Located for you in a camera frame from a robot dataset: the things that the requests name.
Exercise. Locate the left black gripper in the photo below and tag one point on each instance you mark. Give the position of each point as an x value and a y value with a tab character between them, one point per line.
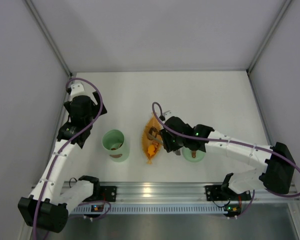
100	104

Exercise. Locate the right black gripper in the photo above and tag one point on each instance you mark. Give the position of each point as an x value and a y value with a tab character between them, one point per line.
167	139

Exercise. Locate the metal tongs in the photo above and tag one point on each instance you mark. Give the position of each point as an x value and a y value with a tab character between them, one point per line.
156	137

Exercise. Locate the brown food piece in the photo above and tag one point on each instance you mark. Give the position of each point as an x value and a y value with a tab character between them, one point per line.
153	131

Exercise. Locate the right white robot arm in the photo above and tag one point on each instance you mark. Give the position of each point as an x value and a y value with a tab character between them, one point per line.
272	166

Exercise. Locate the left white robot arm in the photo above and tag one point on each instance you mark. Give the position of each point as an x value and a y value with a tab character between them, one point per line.
47	207

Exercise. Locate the orange boat-shaped tray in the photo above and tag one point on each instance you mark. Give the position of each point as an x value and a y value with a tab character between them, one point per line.
146	142

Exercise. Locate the orange food piece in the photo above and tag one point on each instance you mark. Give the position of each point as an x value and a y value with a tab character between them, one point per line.
151	150

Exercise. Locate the green cup container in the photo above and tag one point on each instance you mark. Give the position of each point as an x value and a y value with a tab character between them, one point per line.
114	136

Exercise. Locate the right controller board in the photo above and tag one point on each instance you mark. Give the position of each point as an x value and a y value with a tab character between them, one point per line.
232	212

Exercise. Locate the controller board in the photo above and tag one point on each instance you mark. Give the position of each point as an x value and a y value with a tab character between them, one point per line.
232	212
96	212

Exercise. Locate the left controller board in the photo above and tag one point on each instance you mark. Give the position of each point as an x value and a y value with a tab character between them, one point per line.
96	212

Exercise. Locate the green lid with handle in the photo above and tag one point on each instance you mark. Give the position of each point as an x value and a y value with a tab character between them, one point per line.
193	156

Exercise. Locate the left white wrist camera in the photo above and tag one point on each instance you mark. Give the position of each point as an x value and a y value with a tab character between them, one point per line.
76	89

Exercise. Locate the aluminium mounting rail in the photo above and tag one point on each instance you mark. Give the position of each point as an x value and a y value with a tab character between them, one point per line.
178	193

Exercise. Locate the grey slotted cable duct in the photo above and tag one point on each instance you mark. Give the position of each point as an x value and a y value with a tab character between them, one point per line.
148	209

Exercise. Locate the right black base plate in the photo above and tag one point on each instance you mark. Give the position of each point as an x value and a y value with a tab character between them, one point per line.
216	193

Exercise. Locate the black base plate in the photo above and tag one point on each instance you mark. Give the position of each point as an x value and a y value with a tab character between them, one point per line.
216	193
104	193

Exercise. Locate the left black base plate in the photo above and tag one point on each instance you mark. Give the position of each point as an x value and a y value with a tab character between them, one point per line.
104	193

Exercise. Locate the left aluminium frame post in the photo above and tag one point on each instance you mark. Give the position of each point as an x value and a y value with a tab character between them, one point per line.
47	35

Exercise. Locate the aluminium frame post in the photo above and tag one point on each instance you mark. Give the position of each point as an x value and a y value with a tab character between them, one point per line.
47	35
274	25

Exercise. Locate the right aluminium frame post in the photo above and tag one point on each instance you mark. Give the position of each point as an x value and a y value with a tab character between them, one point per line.
274	25

